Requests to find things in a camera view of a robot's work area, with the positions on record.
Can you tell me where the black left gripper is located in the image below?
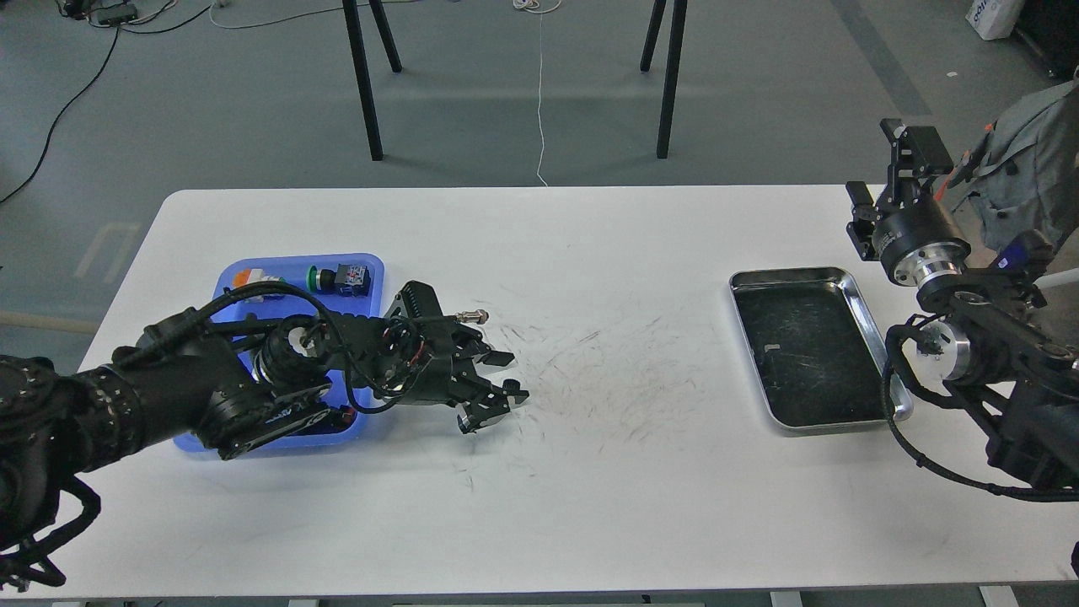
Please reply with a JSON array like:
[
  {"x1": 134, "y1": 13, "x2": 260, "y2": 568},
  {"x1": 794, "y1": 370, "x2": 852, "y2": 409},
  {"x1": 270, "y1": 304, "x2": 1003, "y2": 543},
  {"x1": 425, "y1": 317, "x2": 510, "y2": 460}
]
[{"x1": 371, "y1": 282, "x2": 529, "y2": 434}]

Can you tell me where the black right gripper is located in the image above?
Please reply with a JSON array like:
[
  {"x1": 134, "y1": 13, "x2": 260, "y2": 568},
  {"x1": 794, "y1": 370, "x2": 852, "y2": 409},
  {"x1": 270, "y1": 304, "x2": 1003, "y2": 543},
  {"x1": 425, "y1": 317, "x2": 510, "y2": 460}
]
[{"x1": 846, "y1": 118, "x2": 971, "y2": 287}]

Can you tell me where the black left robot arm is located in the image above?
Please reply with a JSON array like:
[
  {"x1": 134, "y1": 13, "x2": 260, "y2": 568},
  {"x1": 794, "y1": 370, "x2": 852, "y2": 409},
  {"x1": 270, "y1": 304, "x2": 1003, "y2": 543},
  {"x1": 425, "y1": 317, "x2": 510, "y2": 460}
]
[{"x1": 1, "y1": 281, "x2": 529, "y2": 592}]

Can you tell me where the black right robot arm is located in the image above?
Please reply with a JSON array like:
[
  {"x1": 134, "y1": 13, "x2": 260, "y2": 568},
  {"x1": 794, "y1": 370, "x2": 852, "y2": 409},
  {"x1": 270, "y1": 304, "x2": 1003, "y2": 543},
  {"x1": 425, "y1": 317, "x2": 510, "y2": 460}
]
[{"x1": 846, "y1": 118, "x2": 1078, "y2": 502}]

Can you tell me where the grey backpack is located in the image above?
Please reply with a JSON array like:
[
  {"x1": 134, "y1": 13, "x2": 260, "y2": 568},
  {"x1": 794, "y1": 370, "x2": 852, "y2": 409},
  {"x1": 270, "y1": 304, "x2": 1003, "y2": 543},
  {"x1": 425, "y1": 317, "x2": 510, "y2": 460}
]
[{"x1": 934, "y1": 80, "x2": 1078, "y2": 252}]

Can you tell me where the silver metal tray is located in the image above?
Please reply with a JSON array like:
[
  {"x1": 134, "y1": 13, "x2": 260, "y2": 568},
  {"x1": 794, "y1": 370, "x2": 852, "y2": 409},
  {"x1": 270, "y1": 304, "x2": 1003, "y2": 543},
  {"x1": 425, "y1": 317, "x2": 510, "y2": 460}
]
[{"x1": 728, "y1": 266, "x2": 888, "y2": 437}]

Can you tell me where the white bag corner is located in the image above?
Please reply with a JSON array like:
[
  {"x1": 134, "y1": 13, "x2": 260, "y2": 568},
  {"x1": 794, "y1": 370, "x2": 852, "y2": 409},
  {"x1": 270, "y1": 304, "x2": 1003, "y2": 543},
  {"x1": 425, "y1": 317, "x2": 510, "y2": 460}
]
[{"x1": 966, "y1": 0, "x2": 1025, "y2": 41}]

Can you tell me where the blue plastic tray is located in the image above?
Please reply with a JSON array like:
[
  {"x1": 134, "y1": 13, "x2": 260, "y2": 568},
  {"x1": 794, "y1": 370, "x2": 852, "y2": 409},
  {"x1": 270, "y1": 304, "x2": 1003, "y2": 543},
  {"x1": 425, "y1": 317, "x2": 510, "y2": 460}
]
[{"x1": 211, "y1": 253, "x2": 384, "y2": 450}]

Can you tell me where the orange white push button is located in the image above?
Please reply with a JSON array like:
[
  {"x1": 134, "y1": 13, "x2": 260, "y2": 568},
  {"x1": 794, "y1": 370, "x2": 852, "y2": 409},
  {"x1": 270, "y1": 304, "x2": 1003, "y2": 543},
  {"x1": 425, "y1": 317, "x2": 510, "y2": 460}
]
[{"x1": 230, "y1": 268, "x2": 285, "y2": 303}]

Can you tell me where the black table leg right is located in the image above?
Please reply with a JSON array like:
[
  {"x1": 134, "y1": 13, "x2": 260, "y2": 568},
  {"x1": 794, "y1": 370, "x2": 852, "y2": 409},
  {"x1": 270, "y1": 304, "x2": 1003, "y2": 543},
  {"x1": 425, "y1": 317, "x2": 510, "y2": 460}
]
[{"x1": 639, "y1": 1, "x2": 689, "y2": 160}]

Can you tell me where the black table leg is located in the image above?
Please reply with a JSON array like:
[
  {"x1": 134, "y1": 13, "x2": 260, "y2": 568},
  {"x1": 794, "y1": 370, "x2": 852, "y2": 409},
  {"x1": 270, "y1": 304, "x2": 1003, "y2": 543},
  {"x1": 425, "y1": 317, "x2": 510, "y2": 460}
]
[
  {"x1": 639, "y1": 1, "x2": 689, "y2": 160},
  {"x1": 341, "y1": 1, "x2": 402, "y2": 162}
]

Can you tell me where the black table leg left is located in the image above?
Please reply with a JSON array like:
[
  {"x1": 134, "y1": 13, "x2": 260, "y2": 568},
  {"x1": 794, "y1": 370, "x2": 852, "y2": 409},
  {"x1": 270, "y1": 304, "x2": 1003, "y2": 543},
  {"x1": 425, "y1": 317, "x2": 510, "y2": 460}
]
[{"x1": 341, "y1": 1, "x2": 402, "y2": 162}]

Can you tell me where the black power strip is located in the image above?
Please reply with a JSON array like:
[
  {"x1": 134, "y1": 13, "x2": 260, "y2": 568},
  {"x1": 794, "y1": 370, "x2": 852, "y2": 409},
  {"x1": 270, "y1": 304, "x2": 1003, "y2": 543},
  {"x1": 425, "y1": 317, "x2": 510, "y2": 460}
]
[{"x1": 86, "y1": 3, "x2": 139, "y2": 28}]

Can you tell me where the green push button switch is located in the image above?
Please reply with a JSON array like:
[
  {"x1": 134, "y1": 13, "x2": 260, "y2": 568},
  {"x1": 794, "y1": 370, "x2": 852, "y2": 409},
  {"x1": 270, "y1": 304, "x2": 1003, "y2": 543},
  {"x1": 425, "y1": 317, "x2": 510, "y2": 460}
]
[{"x1": 305, "y1": 264, "x2": 371, "y2": 296}]

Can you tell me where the white hanging cord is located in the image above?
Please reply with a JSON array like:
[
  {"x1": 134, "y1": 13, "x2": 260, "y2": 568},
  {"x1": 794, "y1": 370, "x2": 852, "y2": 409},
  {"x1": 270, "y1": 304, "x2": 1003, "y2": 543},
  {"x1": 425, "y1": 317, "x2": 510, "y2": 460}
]
[{"x1": 513, "y1": 0, "x2": 562, "y2": 187}]

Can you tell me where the black floor cable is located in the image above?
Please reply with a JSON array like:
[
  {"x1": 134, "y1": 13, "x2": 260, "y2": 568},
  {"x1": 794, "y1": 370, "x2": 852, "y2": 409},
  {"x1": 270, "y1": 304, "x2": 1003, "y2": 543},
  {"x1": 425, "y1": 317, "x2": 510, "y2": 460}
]
[{"x1": 0, "y1": 0, "x2": 211, "y2": 205}]

